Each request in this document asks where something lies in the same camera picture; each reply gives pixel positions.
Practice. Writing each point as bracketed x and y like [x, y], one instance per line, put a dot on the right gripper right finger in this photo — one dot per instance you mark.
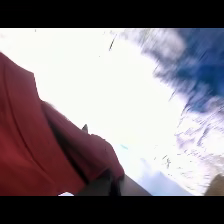
[130, 187]

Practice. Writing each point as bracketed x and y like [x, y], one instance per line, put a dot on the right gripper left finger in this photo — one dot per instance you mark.
[101, 189]

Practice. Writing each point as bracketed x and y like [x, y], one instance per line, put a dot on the red T-shirt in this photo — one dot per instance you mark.
[30, 140]

